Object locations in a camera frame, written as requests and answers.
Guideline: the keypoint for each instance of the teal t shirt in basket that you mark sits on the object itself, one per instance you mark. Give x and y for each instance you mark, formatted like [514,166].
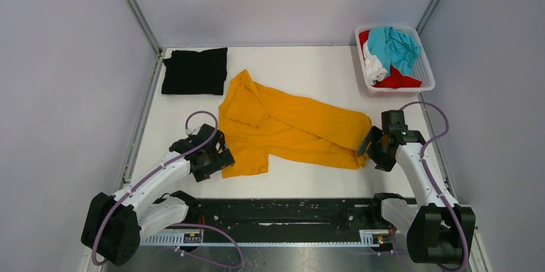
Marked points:
[394,48]

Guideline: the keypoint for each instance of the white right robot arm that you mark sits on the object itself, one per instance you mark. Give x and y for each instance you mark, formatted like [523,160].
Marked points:
[438,230]

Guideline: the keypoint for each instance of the red t shirt in basket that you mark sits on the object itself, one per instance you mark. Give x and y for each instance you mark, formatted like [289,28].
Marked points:
[395,79]

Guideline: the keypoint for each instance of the white plastic laundry basket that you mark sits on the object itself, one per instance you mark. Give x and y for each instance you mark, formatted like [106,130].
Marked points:
[421,71]

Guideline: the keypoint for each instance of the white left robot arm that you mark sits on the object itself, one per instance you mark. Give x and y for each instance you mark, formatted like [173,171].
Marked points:
[116,224]

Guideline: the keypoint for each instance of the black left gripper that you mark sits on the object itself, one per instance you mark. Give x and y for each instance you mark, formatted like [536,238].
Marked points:
[223,159]

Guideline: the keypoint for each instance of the orange t shirt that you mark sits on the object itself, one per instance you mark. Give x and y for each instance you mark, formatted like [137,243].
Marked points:
[260,121]

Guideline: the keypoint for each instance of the white t shirt in basket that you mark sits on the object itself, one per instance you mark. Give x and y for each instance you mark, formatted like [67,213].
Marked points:
[373,67]

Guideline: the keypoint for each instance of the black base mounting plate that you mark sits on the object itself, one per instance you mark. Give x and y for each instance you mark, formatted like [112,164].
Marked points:
[283,217]

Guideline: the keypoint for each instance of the white slotted cable duct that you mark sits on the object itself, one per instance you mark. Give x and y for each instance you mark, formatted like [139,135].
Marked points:
[195,238]

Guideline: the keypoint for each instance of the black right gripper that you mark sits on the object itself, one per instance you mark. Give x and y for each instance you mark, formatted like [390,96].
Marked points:
[384,163]

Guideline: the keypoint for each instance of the folded black t shirt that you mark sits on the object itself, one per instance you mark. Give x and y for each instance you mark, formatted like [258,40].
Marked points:
[195,72]

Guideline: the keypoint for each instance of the aluminium frame rail left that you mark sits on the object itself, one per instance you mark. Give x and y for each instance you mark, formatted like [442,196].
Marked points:
[144,26]

